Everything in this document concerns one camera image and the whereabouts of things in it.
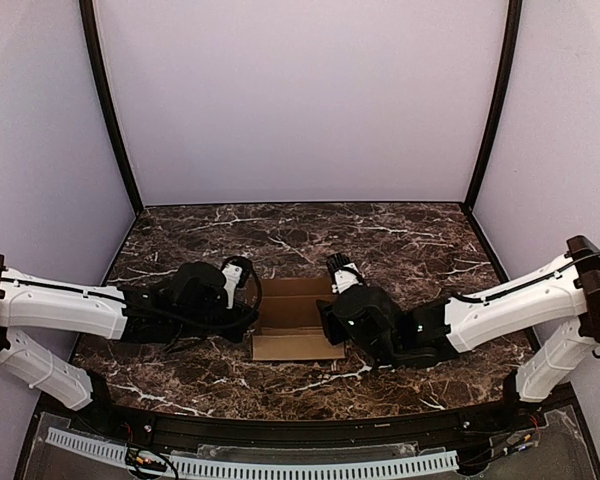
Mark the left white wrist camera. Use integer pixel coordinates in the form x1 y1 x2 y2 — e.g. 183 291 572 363
221 263 244 300

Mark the black front table rail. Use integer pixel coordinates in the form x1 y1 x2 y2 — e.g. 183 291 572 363
80 403 512 451

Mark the white slotted cable duct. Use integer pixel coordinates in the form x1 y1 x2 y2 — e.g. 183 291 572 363
45 427 459 479

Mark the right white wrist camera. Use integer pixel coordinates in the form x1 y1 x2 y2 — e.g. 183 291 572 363
326 253 366 295

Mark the left black frame post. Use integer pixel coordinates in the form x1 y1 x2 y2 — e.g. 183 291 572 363
78 0 144 216

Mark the brown cardboard box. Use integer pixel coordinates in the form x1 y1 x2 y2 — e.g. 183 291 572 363
251 277 346 362

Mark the black frame post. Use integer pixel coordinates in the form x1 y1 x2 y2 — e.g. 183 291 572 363
78 0 144 216
463 0 523 212

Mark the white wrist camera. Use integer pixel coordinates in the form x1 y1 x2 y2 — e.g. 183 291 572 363
326 253 366 295
221 263 244 300

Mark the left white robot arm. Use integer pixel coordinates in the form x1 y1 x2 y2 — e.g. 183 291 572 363
0 254 262 412

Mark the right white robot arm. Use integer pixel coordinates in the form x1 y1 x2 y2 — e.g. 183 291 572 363
316 235 600 405

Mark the right black frame post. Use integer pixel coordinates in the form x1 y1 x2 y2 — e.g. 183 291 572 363
463 0 523 212

